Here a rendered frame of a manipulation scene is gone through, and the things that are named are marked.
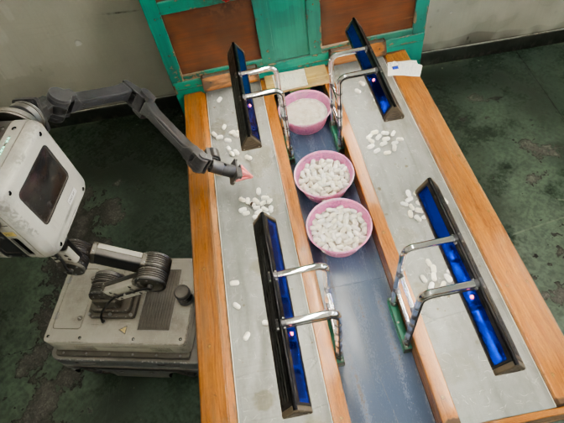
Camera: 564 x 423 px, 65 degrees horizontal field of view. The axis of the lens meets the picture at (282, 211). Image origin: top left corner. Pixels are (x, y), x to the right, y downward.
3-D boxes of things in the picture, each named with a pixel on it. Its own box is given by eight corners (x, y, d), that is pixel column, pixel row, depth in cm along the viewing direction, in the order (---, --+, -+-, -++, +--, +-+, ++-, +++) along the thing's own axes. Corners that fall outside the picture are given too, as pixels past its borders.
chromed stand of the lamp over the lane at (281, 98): (257, 172, 214) (238, 100, 178) (252, 143, 226) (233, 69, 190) (295, 164, 214) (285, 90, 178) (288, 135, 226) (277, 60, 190)
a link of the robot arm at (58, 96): (123, 93, 197) (131, 75, 192) (146, 113, 196) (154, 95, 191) (35, 111, 159) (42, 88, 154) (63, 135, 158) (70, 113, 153)
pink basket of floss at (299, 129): (311, 147, 219) (310, 133, 212) (269, 127, 231) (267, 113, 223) (342, 114, 230) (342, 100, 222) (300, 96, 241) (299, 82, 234)
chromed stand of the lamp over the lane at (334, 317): (292, 376, 158) (276, 331, 121) (283, 323, 169) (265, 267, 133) (345, 365, 158) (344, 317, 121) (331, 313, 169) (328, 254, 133)
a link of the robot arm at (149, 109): (128, 108, 192) (138, 88, 186) (138, 107, 197) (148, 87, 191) (194, 177, 184) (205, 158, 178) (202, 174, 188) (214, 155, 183)
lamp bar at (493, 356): (494, 377, 116) (502, 368, 110) (414, 192, 152) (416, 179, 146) (524, 371, 116) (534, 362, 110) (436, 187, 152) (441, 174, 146)
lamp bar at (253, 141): (242, 152, 173) (238, 138, 167) (227, 56, 209) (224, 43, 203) (262, 148, 173) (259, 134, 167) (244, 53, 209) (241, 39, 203)
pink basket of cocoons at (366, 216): (314, 270, 180) (313, 258, 173) (302, 217, 196) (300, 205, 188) (378, 257, 180) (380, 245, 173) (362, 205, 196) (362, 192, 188)
